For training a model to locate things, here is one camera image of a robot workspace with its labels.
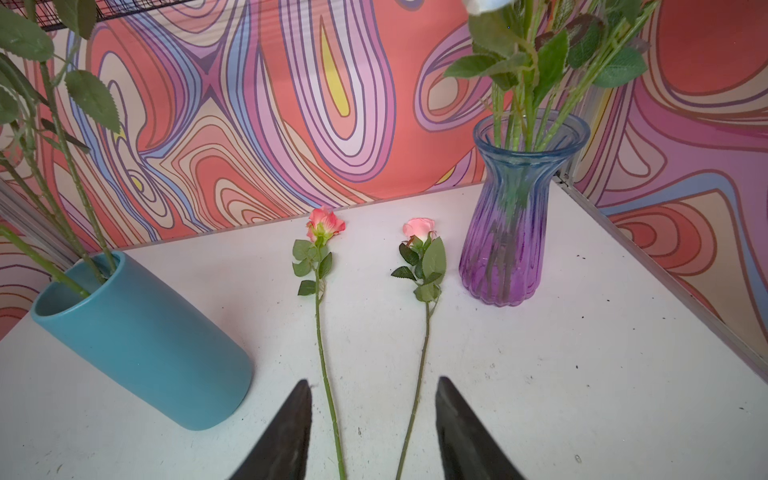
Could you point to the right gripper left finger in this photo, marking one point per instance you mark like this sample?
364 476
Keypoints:
282 450

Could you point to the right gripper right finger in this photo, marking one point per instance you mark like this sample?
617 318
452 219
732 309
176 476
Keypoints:
467 449

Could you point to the purple blue glass vase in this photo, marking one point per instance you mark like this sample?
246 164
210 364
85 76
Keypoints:
502 256

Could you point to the teal ceramic cylinder vase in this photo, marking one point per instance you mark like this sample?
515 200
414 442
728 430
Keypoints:
150 340

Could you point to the small pink rosebud stem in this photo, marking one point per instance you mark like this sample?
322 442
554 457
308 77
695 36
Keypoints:
420 234

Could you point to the coral pink rose stem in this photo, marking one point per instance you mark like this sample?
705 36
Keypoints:
313 262

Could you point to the single white rosebud stem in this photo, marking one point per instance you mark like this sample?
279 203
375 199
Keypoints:
44 232

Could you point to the white blue-edged rose stem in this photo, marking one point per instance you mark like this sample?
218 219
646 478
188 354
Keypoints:
521 47

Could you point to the peach peony flower stem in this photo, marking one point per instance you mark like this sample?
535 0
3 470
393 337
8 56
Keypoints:
600 46

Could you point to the small white pink rose spray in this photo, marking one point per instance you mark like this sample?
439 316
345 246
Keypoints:
21 40

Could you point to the magenta rose stem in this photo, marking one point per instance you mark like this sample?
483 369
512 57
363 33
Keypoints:
72 120

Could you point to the black wire basket back wall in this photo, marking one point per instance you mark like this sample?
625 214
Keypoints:
48 18

